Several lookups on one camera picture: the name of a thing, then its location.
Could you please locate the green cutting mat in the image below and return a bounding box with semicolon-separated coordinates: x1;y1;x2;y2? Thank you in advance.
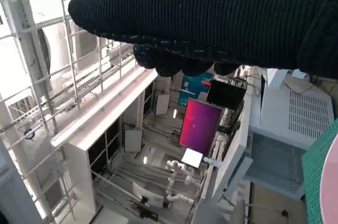
301;121;338;224

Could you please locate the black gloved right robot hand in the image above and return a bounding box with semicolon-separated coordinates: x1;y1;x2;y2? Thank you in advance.
68;0;338;79

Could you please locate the white rectangular tablet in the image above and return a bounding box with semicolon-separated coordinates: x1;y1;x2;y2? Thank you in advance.
181;147;203;169

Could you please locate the white desk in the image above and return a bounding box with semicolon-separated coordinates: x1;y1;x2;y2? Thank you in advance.
190;86;254;224

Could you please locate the pink bowl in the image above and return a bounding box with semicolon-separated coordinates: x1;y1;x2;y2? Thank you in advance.
318;133;338;222

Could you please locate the white board on stand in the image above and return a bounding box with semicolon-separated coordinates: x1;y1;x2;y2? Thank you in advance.
154;93;171;116
124;128;144;153

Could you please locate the black monitor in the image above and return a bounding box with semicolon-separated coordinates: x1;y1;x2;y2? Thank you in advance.
206;79;248;110

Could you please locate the monitor with purple screen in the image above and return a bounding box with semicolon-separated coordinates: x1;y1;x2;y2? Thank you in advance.
179;97;223;156

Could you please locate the white mesh cabinet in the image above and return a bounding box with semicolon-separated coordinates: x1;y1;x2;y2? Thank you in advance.
248;67;335;201

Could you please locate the white monitor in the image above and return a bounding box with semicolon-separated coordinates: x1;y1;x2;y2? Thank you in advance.
132;181;164;208

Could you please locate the white glazed partition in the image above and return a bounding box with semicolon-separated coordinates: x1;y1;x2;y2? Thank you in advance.
50;68;161;210

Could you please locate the blue poster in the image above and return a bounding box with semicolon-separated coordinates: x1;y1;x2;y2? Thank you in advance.
178;72;213;107

